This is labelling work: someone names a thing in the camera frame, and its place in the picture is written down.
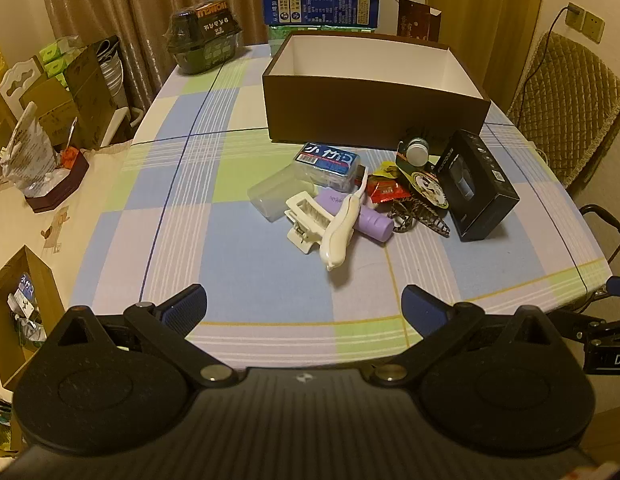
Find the tall brown cardboard carton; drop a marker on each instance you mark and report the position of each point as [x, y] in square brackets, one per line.
[89, 90]

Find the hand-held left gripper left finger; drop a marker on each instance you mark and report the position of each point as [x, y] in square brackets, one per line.
[184, 306]

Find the purple plastic tube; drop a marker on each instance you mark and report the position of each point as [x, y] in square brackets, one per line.
[372, 225]

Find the red candy packet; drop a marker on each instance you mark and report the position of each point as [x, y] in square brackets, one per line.
[387, 191]

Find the dark brown paper bag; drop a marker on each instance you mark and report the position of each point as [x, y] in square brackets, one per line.
[412, 20]

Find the dark red gift box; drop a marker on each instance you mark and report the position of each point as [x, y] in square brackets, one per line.
[64, 185]

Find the white chair back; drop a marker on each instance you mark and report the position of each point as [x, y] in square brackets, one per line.
[19, 80]

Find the dark green noodle bowl pack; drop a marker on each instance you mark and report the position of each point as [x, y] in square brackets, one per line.
[204, 35]

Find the blue dental floss pack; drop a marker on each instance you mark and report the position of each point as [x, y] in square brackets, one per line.
[325, 160]

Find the small brown cardboard carton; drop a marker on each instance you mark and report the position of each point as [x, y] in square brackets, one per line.
[47, 105]

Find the open low cardboard box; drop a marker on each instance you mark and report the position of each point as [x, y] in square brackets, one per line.
[39, 280]

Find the green tissue packs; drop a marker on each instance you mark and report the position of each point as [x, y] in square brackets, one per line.
[54, 55]

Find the leopard print hair clip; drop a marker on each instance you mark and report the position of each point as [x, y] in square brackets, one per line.
[425, 216]

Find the brown cardboard box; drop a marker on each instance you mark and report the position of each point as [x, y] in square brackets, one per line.
[365, 110]

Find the cream printed tablecloth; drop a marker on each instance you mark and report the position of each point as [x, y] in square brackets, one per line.
[64, 240]

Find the blue carton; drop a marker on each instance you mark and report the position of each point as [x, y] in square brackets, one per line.
[320, 7]

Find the checked cloth desktop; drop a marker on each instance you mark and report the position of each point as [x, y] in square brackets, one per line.
[239, 260]

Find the stack of white bowls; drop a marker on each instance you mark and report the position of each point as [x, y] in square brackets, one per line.
[112, 77]

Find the black product box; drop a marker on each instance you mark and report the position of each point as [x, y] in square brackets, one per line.
[485, 200]

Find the beige curtain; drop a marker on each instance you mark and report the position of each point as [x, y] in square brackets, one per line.
[139, 0]

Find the translucent plastic case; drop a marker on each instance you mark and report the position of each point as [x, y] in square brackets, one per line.
[272, 192]

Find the small bottle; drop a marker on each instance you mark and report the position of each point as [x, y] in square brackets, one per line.
[430, 187]

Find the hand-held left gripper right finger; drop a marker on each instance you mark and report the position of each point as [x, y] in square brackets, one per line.
[425, 310]

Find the yellow snack packet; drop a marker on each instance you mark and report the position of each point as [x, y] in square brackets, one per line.
[387, 167]

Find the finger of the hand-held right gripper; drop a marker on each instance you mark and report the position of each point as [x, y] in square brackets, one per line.
[619, 285]
[585, 327]

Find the black metal frame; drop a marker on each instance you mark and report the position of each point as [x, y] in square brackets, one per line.
[607, 217]

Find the wall socket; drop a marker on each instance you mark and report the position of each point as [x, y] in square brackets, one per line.
[574, 19]
[593, 27]

